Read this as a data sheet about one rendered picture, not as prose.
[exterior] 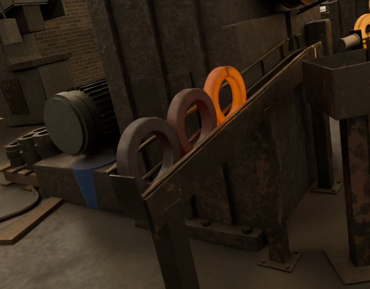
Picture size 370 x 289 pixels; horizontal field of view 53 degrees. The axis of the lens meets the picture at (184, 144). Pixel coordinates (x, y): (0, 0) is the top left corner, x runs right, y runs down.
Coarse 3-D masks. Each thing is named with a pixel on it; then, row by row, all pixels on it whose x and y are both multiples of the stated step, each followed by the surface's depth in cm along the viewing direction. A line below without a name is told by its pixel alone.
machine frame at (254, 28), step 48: (96, 0) 158; (144, 0) 140; (192, 0) 129; (240, 0) 140; (144, 48) 152; (192, 48) 136; (240, 48) 129; (288, 48) 164; (144, 96) 160; (288, 96) 165; (192, 144) 155; (288, 144) 166; (240, 192) 150; (288, 192) 167; (240, 240) 152
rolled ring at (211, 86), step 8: (216, 72) 104; (224, 72) 106; (232, 72) 109; (208, 80) 104; (216, 80) 103; (232, 80) 111; (240, 80) 113; (208, 88) 103; (216, 88) 103; (232, 88) 114; (240, 88) 113; (216, 96) 103; (232, 96) 115; (240, 96) 113; (216, 104) 104; (232, 104) 115; (240, 104) 113; (216, 112) 104; (232, 112) 113
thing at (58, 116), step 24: (72, 96) 211; (96, 96) 218; (48, 120) 223; (72, 120) 210; (96, 120) 215; (72, 144) 218; (96, 144) 228; (48, 168) 235; (48, 192) 245; (72, 192) 228; (96, 192) 213
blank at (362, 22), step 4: (364, 16) 181; (368, 16) 182; (360, 20) 182; (364, 20) 182; (368, 20) 182; (356, 24) 183; (360, 24) 181; (364, 24) 182; (356, 28) 183; (360, 28) 182; (364, 28) 183; (364, 32) 183; (364, 36) 184; (364, 40) 184
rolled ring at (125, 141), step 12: (144, 120) 80; (156, 120) 83; (132, 132) 77; (144, 132) 80; (156, 132) 85; (168, 132) 86; (120, 144) 77; (132, 144) 77; (168, 144) 88; (120, 156) 77; (132, 156) 77; (168, 156) 89; (180, 156) 90; (120, 168) 77; (132, 168) 77; (168, 168) 88
